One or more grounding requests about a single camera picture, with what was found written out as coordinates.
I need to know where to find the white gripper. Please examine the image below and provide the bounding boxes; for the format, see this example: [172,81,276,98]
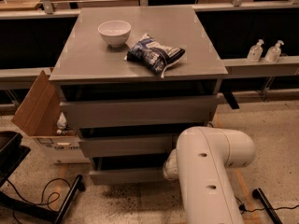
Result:
[163,149,178,180]

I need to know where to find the grey bottom drawer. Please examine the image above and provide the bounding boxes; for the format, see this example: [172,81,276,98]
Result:
[90,153,168,185]

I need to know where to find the grey drawer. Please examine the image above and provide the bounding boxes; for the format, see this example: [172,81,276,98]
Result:
[90,153,168,185]
[78,133,178,158]
[60,95,218,128]

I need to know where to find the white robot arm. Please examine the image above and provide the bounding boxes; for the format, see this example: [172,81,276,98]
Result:
[163,126,256,224]

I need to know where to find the grey middle drawer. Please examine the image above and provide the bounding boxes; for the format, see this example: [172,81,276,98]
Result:
[78,133,178,158]

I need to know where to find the grey top drawer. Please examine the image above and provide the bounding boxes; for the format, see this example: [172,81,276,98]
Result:
[60,95,218,128]

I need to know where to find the grey drawer cabinet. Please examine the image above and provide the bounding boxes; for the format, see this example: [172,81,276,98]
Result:
[49,5,229,181]

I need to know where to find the open cardboard box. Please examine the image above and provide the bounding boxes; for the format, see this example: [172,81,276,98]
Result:
[12,71,90,164]

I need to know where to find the black stand leg right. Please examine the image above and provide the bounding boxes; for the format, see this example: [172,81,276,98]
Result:
[252,188,282,224]

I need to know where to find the blue white snack bag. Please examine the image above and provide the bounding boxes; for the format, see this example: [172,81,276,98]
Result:
[125,34,185,77]

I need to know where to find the white bottle in box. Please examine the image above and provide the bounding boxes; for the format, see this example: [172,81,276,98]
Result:
[57,113,67,130]

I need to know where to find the left clear pump bottle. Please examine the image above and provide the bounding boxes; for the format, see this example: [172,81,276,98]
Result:
[247,39,263,62]

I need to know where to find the clear pump bottle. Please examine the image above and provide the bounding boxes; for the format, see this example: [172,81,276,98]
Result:
[265,40,284,63]
[247,39,263,62]

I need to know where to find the white ceramic bowl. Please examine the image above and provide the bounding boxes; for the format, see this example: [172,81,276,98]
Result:
[98,21,132,48]

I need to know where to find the right clear pump bottle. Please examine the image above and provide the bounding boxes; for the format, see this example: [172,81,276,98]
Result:
[265,40,284,63]

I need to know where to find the black bin left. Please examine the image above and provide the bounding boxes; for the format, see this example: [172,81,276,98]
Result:
[0,131,31,187]

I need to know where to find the black stand base left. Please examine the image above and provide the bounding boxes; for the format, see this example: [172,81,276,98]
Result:
[0,175,85,224]

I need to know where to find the black floor cable right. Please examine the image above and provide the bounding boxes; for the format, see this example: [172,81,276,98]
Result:
[235,195,299,216]

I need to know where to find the grey metal rail frame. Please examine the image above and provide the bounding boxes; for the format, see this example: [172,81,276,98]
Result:
[1,1,299,91]

